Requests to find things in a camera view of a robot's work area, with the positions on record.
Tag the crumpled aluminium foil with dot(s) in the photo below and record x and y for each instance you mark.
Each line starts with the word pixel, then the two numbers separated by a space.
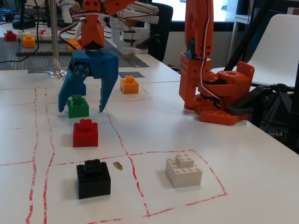
pixel 56 73

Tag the black tripod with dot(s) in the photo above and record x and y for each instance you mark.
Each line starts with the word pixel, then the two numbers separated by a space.
pixel 280 109

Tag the grey tape square marker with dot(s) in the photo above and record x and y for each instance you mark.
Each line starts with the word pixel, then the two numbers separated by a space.
pixel 137 75

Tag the yellow lego block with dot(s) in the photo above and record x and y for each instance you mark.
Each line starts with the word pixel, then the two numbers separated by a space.
pixel 73 45
pixel 29 41
pixel 129 85

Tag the green lego block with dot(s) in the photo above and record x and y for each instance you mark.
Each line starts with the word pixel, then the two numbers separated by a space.
pixel 79 109

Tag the small red lego block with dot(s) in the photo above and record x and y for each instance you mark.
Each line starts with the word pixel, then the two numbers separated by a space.
pixel 10 36

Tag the small brown crumb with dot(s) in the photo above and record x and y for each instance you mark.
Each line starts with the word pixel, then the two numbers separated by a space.
pixel 118 165

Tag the light grey lego baseplate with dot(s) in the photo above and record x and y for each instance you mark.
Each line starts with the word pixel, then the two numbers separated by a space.
pixel 23 62

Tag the blue lego block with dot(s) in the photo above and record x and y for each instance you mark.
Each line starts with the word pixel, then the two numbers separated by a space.
pixel 83 89

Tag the white lego block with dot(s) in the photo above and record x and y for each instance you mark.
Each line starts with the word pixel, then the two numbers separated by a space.
pixel 183 173

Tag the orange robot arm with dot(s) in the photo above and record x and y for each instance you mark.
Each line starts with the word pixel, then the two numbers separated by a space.
pixel 198 23

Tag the white chair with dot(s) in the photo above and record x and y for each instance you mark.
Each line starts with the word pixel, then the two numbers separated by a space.
pixel 275 46

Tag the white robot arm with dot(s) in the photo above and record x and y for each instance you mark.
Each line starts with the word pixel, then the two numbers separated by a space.
pixel 140 14

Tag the black table clamp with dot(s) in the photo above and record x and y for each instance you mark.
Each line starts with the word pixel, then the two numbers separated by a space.
pixel 240 102

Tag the black lego block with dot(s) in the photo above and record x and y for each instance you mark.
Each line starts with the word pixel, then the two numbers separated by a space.
pixel 93 182

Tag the metal pole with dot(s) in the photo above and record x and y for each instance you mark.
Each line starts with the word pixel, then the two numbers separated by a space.
pixel 54 30

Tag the black office chair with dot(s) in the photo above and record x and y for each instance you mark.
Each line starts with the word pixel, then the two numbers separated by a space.
pixel 163 30

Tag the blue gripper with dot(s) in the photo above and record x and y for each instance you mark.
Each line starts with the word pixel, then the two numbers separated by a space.
pixel 99 64

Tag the dark grey lego baseplate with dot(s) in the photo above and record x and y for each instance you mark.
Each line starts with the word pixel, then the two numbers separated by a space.
pixel 9 47

